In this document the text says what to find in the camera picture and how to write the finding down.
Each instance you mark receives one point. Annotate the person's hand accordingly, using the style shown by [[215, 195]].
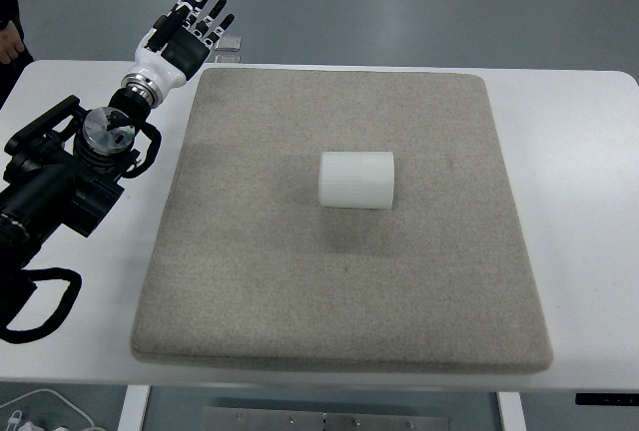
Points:
[[9, 44]]

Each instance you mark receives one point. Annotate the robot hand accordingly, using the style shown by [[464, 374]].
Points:
[[160, 64]]

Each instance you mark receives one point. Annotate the white ribbed cup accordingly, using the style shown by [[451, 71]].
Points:
[[357, 179]]

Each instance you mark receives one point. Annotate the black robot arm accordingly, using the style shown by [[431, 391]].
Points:
[[40, 191]]

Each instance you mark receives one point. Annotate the small clear plastic piece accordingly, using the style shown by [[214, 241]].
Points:
[[232, 43], [227, 58]]

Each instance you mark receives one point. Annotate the beige fabric mat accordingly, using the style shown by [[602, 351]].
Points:
[[339, 291]]

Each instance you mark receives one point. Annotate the white table leg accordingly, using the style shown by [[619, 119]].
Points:
[[132, 408], [510, 413]]

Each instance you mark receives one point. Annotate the grey metal plate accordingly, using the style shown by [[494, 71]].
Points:
[[324, 421]]

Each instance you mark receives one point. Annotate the black table control panel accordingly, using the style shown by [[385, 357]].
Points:
[[606, 399]]

